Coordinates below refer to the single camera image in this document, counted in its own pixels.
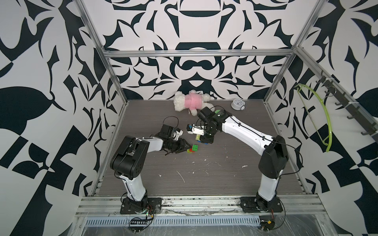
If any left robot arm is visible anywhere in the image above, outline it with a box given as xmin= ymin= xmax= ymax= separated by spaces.
xmin=110 ymin=136 xmax=192 ymax=211

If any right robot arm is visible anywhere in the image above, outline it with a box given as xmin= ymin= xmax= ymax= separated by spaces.
xmin=197 ymin=107 xmax=288 ymax=204

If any white teddy bear pink shirt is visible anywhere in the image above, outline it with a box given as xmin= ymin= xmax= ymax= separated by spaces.
xmin=173 ymin=90 xmax=215 ymax=116

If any white alarm clock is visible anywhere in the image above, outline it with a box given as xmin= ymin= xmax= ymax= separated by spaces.
xmin=231 ymin=99 xmax=246 ymax=111

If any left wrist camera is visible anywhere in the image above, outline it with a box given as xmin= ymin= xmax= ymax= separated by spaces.
xmin=158 ymin=124 xmax=183 ymax=141

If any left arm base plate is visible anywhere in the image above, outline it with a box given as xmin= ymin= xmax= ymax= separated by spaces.
xmin=120 ymin=197 xmax=162 ymax=214

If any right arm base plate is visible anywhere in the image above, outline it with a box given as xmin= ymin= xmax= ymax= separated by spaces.
xmin=240 ymin=195 xmax=283 ymax=213

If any aluminium frame rail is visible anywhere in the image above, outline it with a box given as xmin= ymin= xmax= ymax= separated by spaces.
xmin=103 ymin=49 xmax=293 ymax=58

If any black wall hook rail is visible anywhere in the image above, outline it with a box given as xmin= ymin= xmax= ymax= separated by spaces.
xmin=316 ymin=71 xmax=378 ymax=142

